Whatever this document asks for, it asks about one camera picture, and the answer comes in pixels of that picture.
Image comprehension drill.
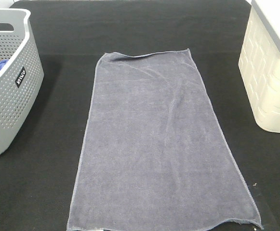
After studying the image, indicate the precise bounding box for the grey towel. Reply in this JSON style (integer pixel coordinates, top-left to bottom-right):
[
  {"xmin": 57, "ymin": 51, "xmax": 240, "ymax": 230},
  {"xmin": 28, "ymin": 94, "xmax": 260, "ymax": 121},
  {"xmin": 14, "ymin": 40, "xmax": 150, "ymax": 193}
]
[{"xmin": 67, "ymin": 49, "xmax": 261, "ymax": 231}]

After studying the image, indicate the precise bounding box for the black table mat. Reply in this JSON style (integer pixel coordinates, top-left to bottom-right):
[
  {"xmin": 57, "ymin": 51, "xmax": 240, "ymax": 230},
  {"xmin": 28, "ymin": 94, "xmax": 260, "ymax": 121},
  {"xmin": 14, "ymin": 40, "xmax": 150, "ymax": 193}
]
[{"xmin": 0, "ymin": 0, "xmax": 280, "ymax": 231}]

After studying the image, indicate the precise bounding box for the grey perforated laundry basket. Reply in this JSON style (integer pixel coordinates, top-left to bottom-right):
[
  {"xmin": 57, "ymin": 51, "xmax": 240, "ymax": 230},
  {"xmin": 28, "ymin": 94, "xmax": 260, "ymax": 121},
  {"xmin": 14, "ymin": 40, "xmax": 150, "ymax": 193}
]
[{"xmin": 0, "ymin": 8, "xmax": 44, "ymax": 154}]

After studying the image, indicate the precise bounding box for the white plastic basket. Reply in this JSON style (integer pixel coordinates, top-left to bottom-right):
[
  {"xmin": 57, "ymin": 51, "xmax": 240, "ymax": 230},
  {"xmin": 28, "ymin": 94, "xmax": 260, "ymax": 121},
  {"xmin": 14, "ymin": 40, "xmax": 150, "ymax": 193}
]
[{"xmin": 238, "ymin": 0, "xmax": 280, "ymax": 133}]

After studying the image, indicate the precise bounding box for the right clear tape strip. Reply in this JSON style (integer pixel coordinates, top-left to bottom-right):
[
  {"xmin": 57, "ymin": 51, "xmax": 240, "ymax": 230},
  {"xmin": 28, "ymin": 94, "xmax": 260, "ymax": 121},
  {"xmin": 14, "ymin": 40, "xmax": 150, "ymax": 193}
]
[{"xmin": 249, "ymin": 183, "xmax": 280, "ymax": 231}]

